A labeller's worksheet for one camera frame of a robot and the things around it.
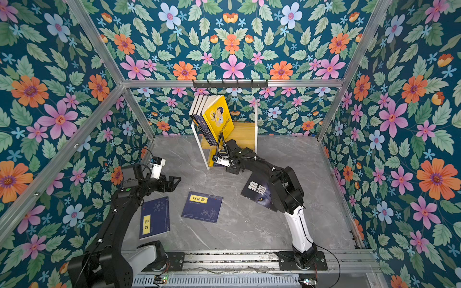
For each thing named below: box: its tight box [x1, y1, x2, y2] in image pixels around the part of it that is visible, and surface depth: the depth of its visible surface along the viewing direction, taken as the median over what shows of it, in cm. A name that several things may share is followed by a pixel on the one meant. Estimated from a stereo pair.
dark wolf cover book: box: [240, 172, 278, 213], surface depth 95 cm
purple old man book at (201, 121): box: [196, 95, 218, 147], surface depth 80 cm
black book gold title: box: [189, 114, 218, 147], surface depth 80 cm
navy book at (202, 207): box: [181, 190, 224, 224], surface depth 91 cm
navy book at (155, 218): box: [139, 196, 171, 240], surface depth 86 cm
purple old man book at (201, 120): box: [196, 95, 217, 147], surface depth 80 cm
